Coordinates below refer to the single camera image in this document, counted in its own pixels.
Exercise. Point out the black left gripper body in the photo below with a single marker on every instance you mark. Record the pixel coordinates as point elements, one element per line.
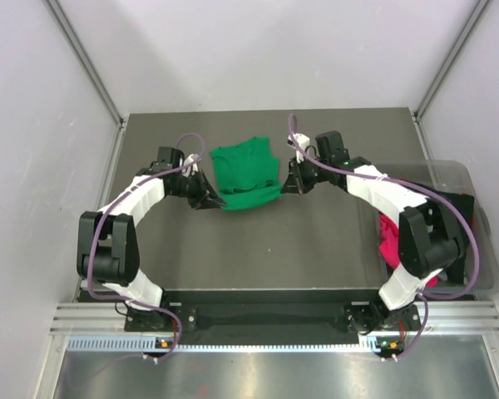
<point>189,187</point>

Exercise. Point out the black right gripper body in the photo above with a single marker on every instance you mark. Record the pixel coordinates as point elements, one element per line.
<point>313,173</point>

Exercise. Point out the green t-shirt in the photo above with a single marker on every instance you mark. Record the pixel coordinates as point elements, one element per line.
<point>247,174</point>

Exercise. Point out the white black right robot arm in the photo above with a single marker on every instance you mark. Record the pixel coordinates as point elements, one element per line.
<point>431,232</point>

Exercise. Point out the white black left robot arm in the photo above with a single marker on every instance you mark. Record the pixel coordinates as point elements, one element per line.
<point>108,251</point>

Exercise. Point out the pink t-shirt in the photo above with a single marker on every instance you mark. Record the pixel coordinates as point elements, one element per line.
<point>389,242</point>

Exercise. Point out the clear plastic storage bin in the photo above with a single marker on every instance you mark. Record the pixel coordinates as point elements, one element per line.
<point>447,176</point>

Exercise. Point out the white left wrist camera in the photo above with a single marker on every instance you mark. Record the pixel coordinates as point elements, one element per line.
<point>191,165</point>

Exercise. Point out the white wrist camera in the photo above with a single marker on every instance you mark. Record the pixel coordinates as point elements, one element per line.
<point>191,165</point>
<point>300,143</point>

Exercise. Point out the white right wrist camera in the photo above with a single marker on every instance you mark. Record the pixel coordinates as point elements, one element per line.
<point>300,143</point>

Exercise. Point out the left aluminium corner post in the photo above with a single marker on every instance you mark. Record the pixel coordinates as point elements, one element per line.
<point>75,43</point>

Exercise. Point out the aluminium corner post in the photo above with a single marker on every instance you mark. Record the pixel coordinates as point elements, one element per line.
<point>464,35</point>
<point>75,43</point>

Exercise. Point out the grey slotted cable duct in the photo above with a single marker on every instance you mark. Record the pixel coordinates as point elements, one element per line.
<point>160,345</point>

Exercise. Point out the aluminium front frame rail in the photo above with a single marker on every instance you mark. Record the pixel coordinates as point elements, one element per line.
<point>444,318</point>

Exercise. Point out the right aluminium corner post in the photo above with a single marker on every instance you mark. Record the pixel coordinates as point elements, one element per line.
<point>464,35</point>

